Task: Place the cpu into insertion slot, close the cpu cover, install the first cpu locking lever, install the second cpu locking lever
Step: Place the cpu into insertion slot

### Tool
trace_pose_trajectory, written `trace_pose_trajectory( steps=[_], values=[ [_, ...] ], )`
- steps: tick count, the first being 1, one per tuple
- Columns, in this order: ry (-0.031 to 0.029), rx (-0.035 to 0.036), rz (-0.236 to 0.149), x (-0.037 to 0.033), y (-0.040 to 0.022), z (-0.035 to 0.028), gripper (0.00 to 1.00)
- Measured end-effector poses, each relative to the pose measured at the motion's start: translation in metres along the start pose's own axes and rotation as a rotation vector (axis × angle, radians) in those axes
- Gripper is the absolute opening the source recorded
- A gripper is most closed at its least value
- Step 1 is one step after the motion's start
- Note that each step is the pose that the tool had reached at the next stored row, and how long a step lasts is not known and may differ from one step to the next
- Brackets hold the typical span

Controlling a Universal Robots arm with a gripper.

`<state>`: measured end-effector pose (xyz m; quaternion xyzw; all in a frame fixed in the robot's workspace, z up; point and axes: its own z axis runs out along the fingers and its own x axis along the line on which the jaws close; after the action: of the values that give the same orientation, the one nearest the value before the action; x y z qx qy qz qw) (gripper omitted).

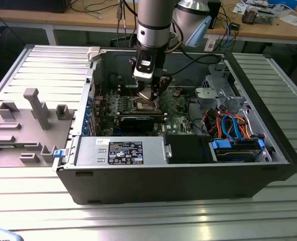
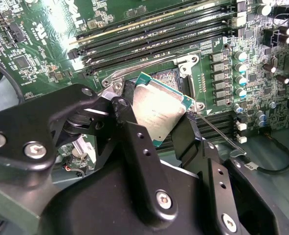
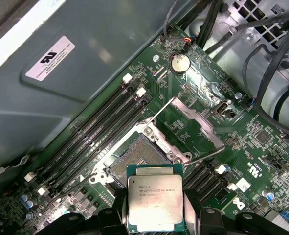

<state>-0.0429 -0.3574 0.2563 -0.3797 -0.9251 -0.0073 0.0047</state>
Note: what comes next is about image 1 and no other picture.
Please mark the white rounded object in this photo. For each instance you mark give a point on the white rounded object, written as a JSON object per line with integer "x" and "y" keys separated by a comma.
{"x": 0, "y": 234}

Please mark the silver CPU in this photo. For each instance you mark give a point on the silver CPU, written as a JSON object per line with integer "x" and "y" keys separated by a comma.
{"x": 145, "y": 95}

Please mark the black graphics card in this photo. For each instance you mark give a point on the black graphics card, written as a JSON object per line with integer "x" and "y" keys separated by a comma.
{"x": 135, "y": 124}

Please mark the small metal electronic device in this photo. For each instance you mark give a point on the small metal electronic device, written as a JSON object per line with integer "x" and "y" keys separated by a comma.
{"x": 251, "y": 16}

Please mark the white paper sheets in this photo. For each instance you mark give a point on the white paper sheets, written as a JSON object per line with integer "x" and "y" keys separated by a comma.
{"x": 292, "y": 19}

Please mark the blue cardboard box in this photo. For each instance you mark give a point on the blue cardboard box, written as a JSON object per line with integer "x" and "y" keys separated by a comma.
{"x": 286, "y": 3}

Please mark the silver metal drive cage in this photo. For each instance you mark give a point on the silver metal drive cage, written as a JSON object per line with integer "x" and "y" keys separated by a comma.
{"x": 208, "y": 94}

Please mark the grey parts rack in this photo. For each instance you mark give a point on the grey parts rack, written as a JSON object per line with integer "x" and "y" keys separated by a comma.
{"x": 25, "y": 140}

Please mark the grey case latch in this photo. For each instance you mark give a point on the grey case latch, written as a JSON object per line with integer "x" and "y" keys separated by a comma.
{"x": 93, "y": 54}

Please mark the black PC case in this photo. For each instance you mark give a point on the black PC case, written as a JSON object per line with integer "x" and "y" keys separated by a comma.
{"x": 163, "y": 183}

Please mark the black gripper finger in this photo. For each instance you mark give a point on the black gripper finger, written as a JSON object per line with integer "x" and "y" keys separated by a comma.
{"x": 166, "y": 84}
{"x": 155, "y": 91}

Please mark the black optical drive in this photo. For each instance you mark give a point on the black optical drive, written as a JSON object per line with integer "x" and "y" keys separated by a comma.
{"x": 186, "y": 149}

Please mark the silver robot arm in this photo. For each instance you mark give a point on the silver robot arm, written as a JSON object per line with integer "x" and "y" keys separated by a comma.
{"x": 153, "y": 15}

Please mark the silver power supply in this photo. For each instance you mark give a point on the silver power supply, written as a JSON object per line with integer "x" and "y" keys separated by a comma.
{"x": 88, "y": 153}

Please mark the black monitor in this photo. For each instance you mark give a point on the black monitor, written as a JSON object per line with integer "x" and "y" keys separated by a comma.
{"x": 30, "y": 6}

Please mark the CPU socket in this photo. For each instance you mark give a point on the CPU socket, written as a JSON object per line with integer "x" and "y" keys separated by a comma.
{"x": 142, "y": 106}

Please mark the green motherboard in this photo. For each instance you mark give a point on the green motherboard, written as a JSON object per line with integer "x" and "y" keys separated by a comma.
{"x": 176, "y": 115}

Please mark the round coin battery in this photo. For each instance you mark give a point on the round coin battery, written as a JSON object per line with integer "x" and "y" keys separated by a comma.
{"x": 176, "y": 93}

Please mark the blue case latch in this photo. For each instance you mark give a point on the blue case latch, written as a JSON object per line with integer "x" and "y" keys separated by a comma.
{"x": 58, "y": 153}

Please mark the hard disk in blue carrier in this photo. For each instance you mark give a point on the hard disk in blue carrier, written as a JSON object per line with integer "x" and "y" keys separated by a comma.
{"x": 221, "y": 145}

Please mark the wooden desk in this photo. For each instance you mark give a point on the wooden desk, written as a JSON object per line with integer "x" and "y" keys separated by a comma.
{"x": 37, "y": 17}

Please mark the small black adapter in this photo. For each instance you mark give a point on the small black adapter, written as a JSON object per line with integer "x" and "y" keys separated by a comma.
{"x": 235, "y": 26}

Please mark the white printed leaflet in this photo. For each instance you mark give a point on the white printed leaflet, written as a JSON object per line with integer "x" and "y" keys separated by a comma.
{"x": 240, "y": 8}

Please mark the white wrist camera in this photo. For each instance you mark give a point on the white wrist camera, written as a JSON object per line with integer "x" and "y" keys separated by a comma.
{"x": 143, "y": 72}

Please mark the black box on desk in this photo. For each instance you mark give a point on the black box on desk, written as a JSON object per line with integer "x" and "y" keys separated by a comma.
{"x": 216, "y": 12}

